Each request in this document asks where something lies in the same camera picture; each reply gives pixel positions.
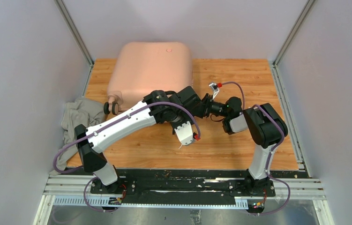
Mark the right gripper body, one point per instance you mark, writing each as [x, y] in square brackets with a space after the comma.
[214, 108]

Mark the pink suitcase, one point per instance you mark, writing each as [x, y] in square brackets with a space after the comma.
[143, 67]

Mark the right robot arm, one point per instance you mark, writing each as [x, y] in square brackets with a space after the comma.
[267, 129]

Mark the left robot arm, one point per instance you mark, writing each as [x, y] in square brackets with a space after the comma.
[179, 109]

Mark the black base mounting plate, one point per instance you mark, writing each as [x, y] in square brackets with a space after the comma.
[180, 186]

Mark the grey cloth garment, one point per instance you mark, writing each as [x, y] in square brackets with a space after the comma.
[82, 111]

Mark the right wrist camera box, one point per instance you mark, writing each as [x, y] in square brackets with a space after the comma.
[215, 87]

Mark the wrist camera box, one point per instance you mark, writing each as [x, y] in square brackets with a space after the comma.
[185, 134]
[215, 87]

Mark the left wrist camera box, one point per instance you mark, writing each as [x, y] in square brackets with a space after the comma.
[185, 134]

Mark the aluminium frame rails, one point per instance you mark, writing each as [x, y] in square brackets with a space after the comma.
[74, 190]

